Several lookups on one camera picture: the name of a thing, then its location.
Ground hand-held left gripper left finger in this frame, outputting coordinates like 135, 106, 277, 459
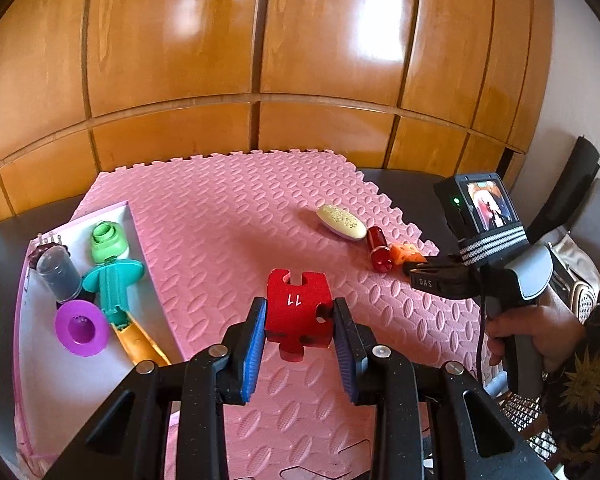
42, 297, 269, 480

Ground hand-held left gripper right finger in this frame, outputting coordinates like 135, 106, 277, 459
333, 297, 551, 480

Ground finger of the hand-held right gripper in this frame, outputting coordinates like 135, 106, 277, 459
410, 271, 481, 297
402, 255, 468, 277

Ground orange toy block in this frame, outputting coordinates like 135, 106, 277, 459
390, 242, 427, 267

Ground red foam puzzle cube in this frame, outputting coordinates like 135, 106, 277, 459
264, 268, 337, 363

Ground orange plastic piece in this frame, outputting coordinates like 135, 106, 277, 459
111, 317, 171, 366

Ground teal toy plunger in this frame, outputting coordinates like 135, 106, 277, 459
82, 260, 146, 326

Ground purple toy funnel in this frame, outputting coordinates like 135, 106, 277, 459
55, 300, 110, 357

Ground grey transparent cup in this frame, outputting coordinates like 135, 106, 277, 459
36, 252, 83, 303

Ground pink white tray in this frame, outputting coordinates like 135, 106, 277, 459
12, 201, 181, 461

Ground person's right forearm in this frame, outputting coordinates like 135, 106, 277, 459
540, 302, 600, 480

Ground person's right hand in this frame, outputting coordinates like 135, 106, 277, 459
485, 302, 588, 373

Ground beige wicker bag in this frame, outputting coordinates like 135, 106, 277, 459
545, 230, 600, 321

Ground red metallic cylinder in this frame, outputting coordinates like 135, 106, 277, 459
366, 226, 393, 273

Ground black padded board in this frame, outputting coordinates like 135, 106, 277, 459
525, 135, 600, 248

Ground beige oval stone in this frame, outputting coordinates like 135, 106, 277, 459
316, 203, 367, 241

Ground black mesh seat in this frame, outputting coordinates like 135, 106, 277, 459
495, 387, 556, 463

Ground pink foam puzzle mat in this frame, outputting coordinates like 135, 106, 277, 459
12, 149, 501, 480

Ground green round toy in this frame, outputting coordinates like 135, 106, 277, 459
90, 222, 130, 265

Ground dark spiky brush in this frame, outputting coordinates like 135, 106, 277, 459
32, 232, 71, 271

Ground wooden wardrobe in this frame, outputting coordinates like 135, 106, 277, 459
0, 0, 553, 223

